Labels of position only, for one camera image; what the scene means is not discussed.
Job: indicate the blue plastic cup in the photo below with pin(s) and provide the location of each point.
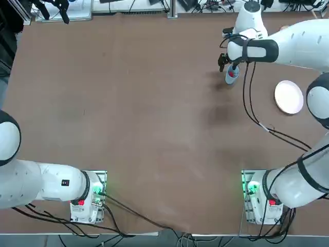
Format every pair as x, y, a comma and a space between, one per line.
232, 79

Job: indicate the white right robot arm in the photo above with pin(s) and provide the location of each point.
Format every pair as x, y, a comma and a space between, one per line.
298, 38

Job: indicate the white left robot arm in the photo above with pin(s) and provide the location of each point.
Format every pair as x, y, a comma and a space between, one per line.
38, 180

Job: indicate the pink round plate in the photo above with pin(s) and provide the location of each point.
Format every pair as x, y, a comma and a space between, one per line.
289, 96

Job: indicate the white flat tray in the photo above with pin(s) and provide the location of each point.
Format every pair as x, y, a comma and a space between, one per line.
79, 10

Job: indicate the aluminium frame post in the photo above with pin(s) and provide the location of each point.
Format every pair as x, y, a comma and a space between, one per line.
172, 10

